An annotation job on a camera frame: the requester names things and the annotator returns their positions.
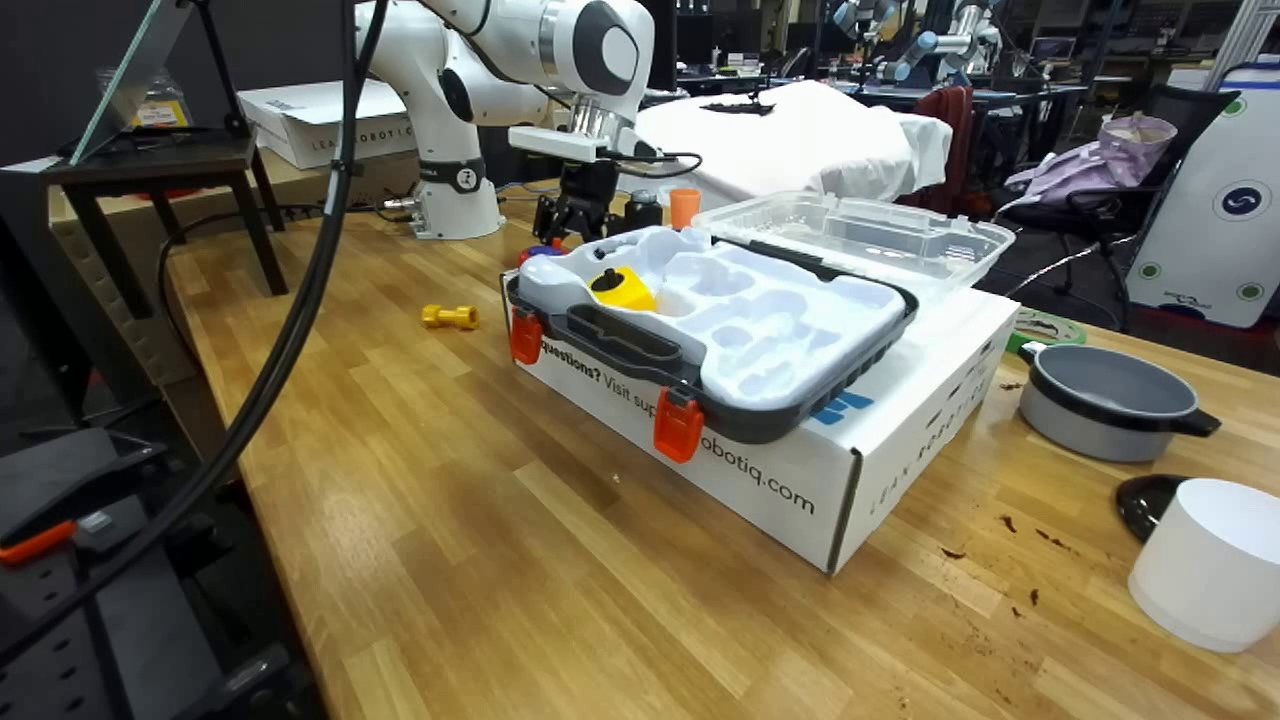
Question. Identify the black round lid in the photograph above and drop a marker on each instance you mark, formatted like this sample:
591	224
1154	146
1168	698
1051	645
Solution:
1145	504

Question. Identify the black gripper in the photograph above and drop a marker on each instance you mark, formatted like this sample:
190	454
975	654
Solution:
591	176

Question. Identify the grey toy tool case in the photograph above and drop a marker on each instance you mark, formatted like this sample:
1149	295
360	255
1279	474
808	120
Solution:
747	335

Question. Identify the black side table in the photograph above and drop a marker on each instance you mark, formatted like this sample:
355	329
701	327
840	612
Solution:
146	163

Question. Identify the white cloth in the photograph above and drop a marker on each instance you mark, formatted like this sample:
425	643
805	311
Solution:
803	143

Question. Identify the purple cloth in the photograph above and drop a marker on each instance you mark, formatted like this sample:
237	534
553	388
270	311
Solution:
1095	163

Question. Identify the clear plastic tray lid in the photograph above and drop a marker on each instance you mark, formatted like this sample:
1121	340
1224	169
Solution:
904	240

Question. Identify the white cup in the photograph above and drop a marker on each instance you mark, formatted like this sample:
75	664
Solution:
1212	567

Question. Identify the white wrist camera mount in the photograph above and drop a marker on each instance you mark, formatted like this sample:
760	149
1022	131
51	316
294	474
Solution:
561	146

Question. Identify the red and blue toy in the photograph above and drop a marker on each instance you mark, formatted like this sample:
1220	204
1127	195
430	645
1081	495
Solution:
542	249

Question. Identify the flat white box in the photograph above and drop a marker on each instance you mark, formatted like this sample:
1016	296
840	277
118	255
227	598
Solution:
302	120

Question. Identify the small orange cup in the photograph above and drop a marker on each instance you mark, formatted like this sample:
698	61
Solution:
685	204

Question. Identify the orange and black clamp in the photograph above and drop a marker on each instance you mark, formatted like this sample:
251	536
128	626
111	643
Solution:
34	544

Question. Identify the white machine with round logo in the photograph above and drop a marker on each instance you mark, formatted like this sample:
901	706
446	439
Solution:
1212	203

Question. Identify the yellow toy dumbbell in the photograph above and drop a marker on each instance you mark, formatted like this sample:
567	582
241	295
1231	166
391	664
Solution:
449	316

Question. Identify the grey pot with black rim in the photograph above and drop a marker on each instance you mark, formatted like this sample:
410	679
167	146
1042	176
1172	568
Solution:
1107	401

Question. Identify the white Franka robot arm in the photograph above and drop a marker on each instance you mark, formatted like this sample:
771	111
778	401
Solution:
533	43

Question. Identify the yellow toy with black button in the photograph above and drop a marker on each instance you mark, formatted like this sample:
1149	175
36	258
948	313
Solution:
625	288

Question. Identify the white cardboard box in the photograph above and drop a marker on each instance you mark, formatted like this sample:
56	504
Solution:
803	482

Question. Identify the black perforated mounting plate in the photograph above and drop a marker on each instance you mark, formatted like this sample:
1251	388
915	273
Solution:
121	626

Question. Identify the red chair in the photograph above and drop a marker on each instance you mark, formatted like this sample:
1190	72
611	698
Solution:
948	146

